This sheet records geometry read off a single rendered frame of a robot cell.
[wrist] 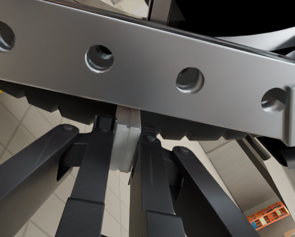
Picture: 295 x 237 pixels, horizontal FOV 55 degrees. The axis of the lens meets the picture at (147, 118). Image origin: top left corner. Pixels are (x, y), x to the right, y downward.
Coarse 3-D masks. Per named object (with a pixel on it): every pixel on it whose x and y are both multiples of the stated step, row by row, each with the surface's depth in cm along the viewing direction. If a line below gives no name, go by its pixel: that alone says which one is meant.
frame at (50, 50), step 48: (0, 0) 12; (48, 0) 12; (0, 48) 14; (48, 48) 13; (96, 48) 18; (144, 48) 13; (192, 48) 13; (240, 48) 14; (96, 96) 14; (144, 96) 14; (192, 96) 14; (240, 96) 14; (288, 96) 14; (288, 144) 15
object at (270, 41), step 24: (72, 0) 20; (96, 0) 35; (168, 0) 22; (264, 0) 38; (288, 0) 32; (168, 24) 23; (192, 24) 34; (216, 24) 32; (240, 24) 28; (264, 24) 25; (288, 24) 23; (264, 48) 22; (288, 48) 22
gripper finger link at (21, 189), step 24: (48, 144) 13; (0, 168) 10; (24, 168) 11; (48, 168) 12; (72, 168) 15; (0, 192) 9; (24, 192) 10; (48, 192) 13; (0, 216) 9; (24, 216) 11
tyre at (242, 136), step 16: (0, 80) 22; (16, 96) 23; (32, 96) 22; (48, 96) 22; (64, 96) 22; (64, 112) 23; (80, 112) 23; (96, 112) 23; (112, 112) 23; (144, 112) 23; (160, 128) 24; (176, 128) 24; (192, 128) 24; (208, 128) 24; (224, 128) 24
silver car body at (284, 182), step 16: (144, 0) 165; (176, 16) 61; (240, 144) 151; (256, 144) 45; (256, 160) 134; (272, 160) 39; (272, 176) 49; (288, 176) 35; (288, 192) 41; (288, 208) 52
